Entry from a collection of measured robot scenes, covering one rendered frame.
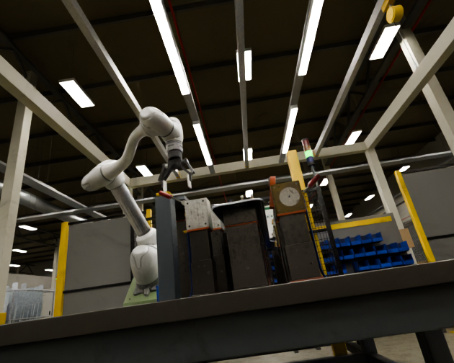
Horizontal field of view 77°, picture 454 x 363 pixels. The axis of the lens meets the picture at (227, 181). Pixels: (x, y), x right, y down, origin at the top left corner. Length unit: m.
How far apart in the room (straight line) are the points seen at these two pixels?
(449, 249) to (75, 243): 4.87
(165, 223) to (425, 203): 3.86
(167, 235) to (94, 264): 3.20
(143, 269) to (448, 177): 4.13
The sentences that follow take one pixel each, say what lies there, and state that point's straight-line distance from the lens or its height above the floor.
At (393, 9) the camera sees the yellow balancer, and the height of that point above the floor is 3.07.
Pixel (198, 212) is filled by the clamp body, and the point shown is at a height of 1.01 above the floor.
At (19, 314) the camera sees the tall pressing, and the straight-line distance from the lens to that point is 11.83.
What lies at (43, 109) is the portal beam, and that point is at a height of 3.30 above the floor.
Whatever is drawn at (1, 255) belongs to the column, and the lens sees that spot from 9.29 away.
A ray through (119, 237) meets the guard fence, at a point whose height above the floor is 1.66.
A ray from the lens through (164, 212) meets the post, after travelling 1.27.
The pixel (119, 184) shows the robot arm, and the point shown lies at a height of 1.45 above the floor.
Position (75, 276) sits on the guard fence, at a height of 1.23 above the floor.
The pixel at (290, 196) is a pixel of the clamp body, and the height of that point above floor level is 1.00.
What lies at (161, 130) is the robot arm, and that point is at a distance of 1.49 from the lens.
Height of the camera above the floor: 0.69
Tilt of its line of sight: 22 degrees up
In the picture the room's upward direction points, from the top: 8 degrees counter-clockwise
